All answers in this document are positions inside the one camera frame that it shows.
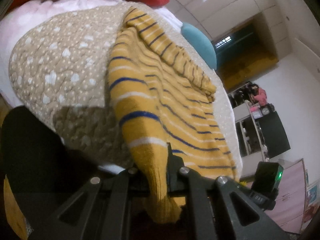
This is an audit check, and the pink cloth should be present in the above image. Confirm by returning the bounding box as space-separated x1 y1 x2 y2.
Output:
255 87 267 105

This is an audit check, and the brown wooden door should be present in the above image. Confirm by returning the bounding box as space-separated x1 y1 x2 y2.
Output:
217 52 279 90

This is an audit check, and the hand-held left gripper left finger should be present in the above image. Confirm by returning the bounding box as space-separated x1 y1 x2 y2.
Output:
29 167 150 240

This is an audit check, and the beige dotted blanket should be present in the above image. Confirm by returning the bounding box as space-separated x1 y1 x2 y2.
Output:
9 1 243 170

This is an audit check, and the pink cabinet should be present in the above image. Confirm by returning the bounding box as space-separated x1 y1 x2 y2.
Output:
265 159 308 233

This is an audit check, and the colourful wall poster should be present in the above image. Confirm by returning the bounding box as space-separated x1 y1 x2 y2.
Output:
302 182 319 223

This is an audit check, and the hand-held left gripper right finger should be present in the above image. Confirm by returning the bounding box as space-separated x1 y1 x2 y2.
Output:
166 142 285 240

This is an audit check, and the yellow striped sweater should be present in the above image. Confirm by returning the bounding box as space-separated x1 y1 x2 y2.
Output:
107 6 238 224

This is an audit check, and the pink box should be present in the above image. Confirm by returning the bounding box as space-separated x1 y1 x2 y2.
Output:
250 106 262 119

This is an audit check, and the white shelf unit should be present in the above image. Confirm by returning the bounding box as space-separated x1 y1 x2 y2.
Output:
227 81 278 159

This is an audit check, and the beige wardrobe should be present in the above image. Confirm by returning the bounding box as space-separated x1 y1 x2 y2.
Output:
150 0 300 43

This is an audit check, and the small paned window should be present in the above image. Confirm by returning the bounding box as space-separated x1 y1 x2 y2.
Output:
215 36 232 48

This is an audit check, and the teal pillow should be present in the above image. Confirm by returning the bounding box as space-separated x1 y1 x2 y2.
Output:
181 22 217 70

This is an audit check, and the white bedsheet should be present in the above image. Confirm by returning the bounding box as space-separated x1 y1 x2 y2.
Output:
0 0 244 179

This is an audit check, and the black television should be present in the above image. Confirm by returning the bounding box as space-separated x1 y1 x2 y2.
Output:
257 110 291 158

